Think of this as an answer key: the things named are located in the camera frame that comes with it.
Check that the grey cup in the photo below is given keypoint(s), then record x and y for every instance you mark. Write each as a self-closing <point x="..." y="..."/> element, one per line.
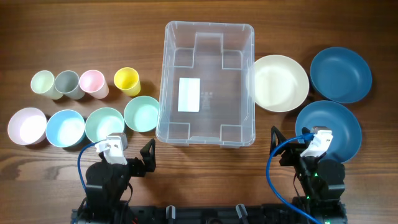
<point x="67" y="83"/>

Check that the pale green cup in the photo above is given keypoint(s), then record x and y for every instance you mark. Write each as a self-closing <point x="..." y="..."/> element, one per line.
<point x="43" y="83"/>

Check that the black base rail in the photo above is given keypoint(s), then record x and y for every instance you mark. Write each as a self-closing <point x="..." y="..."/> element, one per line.
<point x="270" y="213"/>

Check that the yellow cup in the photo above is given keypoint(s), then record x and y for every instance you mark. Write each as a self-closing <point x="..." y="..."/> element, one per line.
<point x="127" y="80"/>

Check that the pink cup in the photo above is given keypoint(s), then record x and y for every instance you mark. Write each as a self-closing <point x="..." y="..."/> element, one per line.
<point x="93" y="82"/>

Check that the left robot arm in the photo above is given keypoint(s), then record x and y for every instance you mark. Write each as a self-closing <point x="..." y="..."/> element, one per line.
<point x="104" y="185"/>

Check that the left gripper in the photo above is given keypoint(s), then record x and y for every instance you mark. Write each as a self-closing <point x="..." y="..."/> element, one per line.
<point x="150" y="159"/>

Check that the light blue small bowl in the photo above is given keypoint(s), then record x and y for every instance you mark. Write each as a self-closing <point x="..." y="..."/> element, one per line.
<point x="65" y="128"/>

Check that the clear plastic storage container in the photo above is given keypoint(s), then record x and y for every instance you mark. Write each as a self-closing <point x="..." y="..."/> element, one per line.
<point x="221" y="55"/>

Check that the pink small bowl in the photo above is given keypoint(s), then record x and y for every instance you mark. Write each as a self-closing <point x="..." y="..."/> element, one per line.
<point x="27" y="126"/>

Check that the cream large bowl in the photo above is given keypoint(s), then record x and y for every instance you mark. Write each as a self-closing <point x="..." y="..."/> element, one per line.
<point x="280" y="83"/>

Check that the dark blue bowl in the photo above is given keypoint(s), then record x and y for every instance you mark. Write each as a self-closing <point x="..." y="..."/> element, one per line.
<point x="346" y="130"/>
<point x="341" y="75"/>

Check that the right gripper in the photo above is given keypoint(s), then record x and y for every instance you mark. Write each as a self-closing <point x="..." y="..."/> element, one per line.
<point x="293" y="153"/>

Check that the white label in container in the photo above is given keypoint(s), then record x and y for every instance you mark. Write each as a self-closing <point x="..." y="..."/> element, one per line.
<point x="189" y="95"/>

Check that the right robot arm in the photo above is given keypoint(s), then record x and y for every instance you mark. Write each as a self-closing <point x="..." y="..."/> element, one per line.
<point x="322" y="179"/>

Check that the green small bowl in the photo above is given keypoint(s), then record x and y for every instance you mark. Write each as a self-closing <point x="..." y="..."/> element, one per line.
<point x="141" y="113"/>
<point x="102" y="122"/>

